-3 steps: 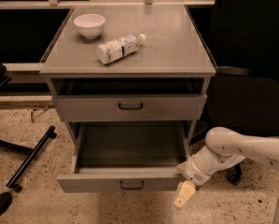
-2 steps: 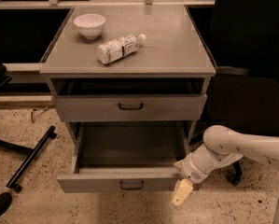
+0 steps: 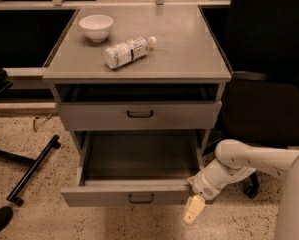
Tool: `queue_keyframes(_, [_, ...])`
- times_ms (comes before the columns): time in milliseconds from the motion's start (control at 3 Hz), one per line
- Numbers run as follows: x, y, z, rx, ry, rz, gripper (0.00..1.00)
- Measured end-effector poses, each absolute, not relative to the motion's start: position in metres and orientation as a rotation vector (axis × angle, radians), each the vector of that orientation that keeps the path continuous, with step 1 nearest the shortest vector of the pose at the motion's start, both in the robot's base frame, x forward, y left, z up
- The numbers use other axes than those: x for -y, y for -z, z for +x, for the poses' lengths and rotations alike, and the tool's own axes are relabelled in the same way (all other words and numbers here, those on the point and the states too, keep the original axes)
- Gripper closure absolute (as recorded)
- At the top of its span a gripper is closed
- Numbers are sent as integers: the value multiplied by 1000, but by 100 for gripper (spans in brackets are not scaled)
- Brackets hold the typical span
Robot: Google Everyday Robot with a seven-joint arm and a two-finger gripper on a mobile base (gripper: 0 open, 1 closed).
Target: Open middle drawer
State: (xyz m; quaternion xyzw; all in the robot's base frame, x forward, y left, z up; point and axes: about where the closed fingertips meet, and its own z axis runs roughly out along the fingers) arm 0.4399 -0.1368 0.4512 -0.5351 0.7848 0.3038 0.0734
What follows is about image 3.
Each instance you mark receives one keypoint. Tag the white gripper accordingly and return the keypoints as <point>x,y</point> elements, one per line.
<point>205,186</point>

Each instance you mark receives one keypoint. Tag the grey drawer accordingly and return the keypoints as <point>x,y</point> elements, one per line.
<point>134,168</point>
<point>139,115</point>

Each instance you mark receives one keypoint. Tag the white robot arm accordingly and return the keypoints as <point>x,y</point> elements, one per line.
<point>235,161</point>

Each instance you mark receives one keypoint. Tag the grey top drawer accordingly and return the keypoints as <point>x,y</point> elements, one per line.
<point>139,115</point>

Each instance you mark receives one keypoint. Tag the grey drawer cabinet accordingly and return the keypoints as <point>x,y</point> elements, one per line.
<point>184,66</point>

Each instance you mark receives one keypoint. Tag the black chair base left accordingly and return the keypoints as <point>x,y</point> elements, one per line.
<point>32,165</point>

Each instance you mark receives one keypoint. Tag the plastic water bottle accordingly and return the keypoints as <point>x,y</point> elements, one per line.
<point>128,51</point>

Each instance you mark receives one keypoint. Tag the black office chair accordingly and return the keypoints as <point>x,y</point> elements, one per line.
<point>259,40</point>

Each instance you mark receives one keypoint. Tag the white ceramic bowl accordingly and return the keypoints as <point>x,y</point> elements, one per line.
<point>96,27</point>

